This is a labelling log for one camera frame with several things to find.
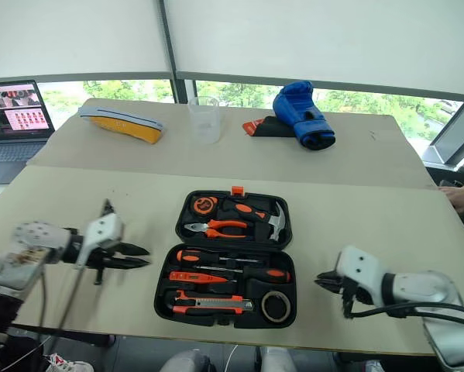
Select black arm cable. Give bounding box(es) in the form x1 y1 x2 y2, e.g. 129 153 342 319
37 263 86 344
343 300 464 323

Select yellow grey pencil case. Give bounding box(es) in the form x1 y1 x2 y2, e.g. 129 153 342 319
77 105 165 146

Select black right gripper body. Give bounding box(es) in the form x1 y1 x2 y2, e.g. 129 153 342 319
341 276 363 319

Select white red sneaker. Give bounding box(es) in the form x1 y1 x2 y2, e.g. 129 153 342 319
45 351 95 372

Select orange handled pliers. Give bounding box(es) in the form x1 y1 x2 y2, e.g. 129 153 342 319
183 219 250 239

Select blue boxing glove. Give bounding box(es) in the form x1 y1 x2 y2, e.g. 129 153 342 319
272 81 337 150

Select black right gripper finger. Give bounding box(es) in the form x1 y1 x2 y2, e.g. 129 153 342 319
317 270 345 286
314 279 345 298

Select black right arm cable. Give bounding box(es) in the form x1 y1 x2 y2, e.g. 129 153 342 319
343 300 464 323

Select white roller blind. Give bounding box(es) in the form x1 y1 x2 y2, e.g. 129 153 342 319
163 0 464 98
0 0 174 81

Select black electrical tape roll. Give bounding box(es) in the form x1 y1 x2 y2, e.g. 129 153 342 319
261 291 292 322

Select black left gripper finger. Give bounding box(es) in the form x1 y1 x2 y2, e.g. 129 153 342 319
116 257 152 270
118 243 151 257

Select orange black tape measure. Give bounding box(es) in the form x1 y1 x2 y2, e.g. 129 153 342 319
188 195 219 216

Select claw hammer orange black handle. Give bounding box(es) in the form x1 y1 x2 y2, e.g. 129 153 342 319
232 201 288 243

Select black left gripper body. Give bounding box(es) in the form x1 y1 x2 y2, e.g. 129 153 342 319
84 243 122 286

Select grey open window sash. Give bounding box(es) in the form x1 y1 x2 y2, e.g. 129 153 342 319
428 102 464 172

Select grey rounded shape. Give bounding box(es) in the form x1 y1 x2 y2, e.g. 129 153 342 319
259 346 297 372
159 348 214 372

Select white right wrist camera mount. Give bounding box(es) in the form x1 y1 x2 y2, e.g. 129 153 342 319
335 245 388 308

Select orange black utility knife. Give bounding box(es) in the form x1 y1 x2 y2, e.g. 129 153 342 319
171 289 254 316

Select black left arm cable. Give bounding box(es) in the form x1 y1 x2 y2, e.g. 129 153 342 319
37 263 86 344

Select dark window frame pillar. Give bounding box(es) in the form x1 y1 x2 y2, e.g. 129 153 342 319
158 0 197 105

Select thin white cable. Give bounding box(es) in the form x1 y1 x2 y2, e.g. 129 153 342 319
225 342 241 372

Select black tool case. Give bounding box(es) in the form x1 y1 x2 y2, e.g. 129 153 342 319
153 185 298 330

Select dark grey laptop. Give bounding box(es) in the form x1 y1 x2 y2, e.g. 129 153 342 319
0 79 57 185

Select clear plastic measuring cup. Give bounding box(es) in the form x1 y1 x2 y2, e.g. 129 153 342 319
187 96 222 146

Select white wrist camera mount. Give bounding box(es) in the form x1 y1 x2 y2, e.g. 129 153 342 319
335 245 388 308
74 215 126 269

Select black orange screwdriver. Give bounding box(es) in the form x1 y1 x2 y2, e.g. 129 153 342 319
194 265 292 284
176 249 264 266

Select orange digital voltage tester pen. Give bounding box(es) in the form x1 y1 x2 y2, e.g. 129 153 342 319
168 270 237 284

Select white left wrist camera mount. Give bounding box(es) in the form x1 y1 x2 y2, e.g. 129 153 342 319
74 215 126 269

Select black red fabric pouch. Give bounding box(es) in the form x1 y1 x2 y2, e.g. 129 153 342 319
242 115 297 140

